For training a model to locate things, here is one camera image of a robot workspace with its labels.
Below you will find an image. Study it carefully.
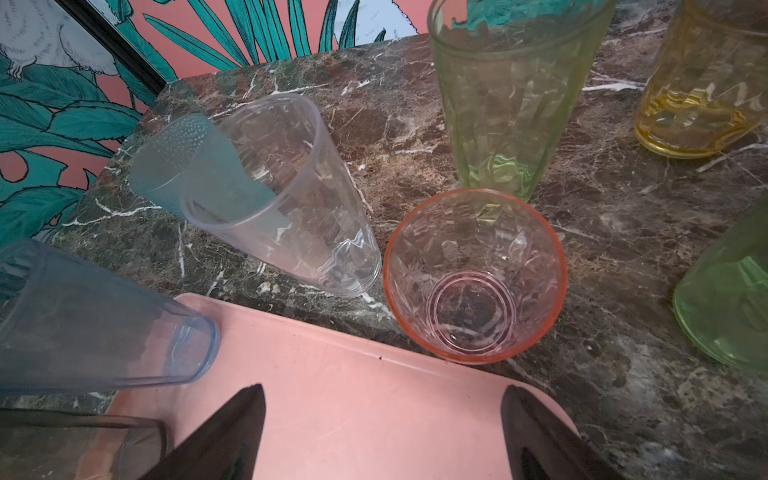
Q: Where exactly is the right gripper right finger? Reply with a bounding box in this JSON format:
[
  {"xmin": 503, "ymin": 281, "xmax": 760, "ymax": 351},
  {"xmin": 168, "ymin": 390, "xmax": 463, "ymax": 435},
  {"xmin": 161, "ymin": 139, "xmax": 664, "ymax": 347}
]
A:
[{"xmin": 500, "ymin": 386, "xmax": 623, "ymax": 480}]

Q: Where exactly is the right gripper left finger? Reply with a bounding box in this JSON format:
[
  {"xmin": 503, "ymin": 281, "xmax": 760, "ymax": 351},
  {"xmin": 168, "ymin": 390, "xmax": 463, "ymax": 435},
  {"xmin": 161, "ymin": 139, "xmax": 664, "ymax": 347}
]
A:
[{"xmin": 143, "ymin": 384, "xmax": 266, "ymax": 480}]

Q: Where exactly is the pink plastic tray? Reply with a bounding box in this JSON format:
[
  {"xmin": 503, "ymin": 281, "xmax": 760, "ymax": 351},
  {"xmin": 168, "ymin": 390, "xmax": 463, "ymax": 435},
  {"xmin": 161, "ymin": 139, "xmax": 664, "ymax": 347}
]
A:
[{"xmin": 77, "ymin": 292, "xmax": 580, "ymax": 480}]

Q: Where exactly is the pink clear tumbler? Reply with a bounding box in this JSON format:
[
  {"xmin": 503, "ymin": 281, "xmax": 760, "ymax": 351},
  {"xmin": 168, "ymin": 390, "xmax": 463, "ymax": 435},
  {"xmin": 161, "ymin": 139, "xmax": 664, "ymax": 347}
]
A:
[{"xmin": 383, "ymin": 188, "xmax": 568, "ymax": 364}]

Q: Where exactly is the dark smoky tumbler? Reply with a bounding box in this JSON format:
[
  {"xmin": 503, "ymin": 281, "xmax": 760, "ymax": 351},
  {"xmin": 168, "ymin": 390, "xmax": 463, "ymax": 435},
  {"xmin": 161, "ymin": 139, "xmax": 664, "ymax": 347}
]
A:
[{"xmin": 1, "ymin": 408, "xmax": 173, "ymax": 479}]

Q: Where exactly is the blue-grey clear tumbler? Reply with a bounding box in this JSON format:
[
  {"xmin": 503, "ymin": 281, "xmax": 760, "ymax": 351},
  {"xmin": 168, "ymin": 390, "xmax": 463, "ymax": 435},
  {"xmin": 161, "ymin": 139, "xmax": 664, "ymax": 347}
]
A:
[{"xmin": 1, "ymin": 239, "xmax": 221, "ymax": 395}]

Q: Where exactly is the clear colourless tumbler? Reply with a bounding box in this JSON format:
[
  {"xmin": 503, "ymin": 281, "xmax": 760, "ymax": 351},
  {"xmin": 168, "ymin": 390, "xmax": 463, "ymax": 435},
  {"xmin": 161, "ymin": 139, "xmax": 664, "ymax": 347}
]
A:
[{"xmin": 183, "ymin": 93, "xmax": 382, "ymax": 297}]

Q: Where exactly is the teal frosted tumbler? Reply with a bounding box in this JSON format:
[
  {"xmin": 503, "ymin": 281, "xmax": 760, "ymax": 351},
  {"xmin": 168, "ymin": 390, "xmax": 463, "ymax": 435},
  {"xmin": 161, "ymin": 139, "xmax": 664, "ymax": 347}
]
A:
[{"xmin": 128, "ymin": 113, "xmax": 276, "ymax": 222}]

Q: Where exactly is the light green tumbler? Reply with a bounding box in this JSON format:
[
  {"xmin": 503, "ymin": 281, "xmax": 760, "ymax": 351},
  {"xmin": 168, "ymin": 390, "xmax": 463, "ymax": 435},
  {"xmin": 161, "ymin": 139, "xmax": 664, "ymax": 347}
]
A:
[{"xmin": 427, "ymin": 0, "xmax": 617, "ymax": 201}]

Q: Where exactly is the yellow short tumbler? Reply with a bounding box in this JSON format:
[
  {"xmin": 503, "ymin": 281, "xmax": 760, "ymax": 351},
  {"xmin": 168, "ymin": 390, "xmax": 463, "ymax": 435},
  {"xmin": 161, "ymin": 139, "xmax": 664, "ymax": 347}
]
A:
[{"xmin": 634, "ymin": 0, "xmax": 767, "ymax": 159}]

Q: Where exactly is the left black frame post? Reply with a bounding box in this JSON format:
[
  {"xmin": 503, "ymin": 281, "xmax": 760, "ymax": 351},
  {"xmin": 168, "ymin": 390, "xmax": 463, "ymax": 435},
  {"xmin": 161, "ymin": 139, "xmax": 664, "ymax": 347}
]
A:
[{"xmin": 56, "ymin": 0, "xmax": 167, "ymax": 97}]

